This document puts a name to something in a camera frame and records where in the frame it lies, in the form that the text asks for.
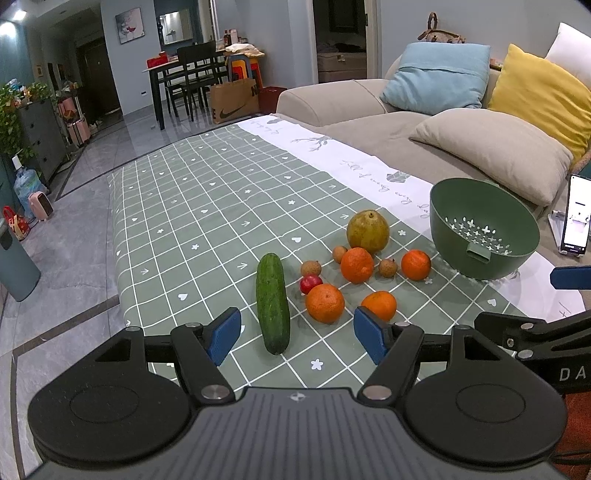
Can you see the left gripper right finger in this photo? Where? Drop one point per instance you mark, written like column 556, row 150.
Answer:
column 394, row 349

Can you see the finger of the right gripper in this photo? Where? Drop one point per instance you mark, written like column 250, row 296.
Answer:
column 571, row 278

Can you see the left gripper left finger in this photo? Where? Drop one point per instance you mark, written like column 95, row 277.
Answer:
column 199, row 350

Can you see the orange tangerine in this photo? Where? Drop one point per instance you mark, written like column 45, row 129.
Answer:
column 325, row 303
column 381, row 303
column 416, row 265
column 357, row 265

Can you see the green cucumber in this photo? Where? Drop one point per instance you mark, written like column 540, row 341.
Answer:
column 271, row 304

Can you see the yellow-green pear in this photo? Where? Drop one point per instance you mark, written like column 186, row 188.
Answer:
column 369, row 230

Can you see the smartphone on stand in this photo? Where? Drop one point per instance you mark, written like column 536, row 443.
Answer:
column 571, row 228

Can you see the brown longan fruit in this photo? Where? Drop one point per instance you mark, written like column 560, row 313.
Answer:
column 311, row 268
column 388, row 268
column 338, row 253

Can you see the green colander bowl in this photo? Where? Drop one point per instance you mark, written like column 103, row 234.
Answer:
column 480, row 229

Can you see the small red fruit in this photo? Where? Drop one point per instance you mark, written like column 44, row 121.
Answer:
column 309, row 282

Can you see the beige cushion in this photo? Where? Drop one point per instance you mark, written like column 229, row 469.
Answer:
column 509, row 150

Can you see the green checked tablecloth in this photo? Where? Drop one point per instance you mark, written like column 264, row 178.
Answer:
column 192, row 220

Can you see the yellow cushion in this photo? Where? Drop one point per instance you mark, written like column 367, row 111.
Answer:
column 545, row 95

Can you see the grey-blue trash bin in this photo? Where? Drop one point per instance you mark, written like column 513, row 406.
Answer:
column 18, row 273

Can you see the pink small heater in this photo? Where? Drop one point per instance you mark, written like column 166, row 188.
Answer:
column 40, row 205

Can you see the red patterned bag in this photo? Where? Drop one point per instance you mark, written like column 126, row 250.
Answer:
column 16, row 222

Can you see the white cushion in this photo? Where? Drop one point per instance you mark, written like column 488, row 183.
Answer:
column 571, row 50

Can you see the blue water jug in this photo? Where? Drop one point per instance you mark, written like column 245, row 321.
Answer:
column 27, row 182

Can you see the beige sofa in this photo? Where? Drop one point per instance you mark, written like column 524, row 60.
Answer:
column 353, row 113

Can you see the light blue cushion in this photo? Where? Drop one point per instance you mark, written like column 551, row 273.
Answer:
column 434, row 77

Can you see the pink suitcase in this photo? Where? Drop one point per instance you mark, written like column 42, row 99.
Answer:
column 79, row 132

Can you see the brown paper shopping bag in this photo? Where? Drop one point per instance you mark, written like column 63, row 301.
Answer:
column 233, row 100

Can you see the dark red waste bin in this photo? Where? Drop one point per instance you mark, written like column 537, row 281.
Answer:
column 268, row 99

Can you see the dark grey drawer cabinet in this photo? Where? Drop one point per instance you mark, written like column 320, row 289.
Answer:
column 43, row 135

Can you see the black dining table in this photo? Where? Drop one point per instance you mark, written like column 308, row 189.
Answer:
column 159, row 83

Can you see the brown handbag behind sofa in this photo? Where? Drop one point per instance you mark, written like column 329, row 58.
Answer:
column 434, row 34

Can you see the black dining chair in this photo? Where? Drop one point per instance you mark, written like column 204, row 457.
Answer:
column 192, row 91

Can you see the red box on table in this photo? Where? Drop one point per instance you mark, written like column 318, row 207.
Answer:
column 160, row 59

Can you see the green potted vine plant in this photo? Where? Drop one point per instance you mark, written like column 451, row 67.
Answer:
column 15, row 96

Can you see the framed wall picture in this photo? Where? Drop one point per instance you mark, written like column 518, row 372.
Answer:
column 129, row 25

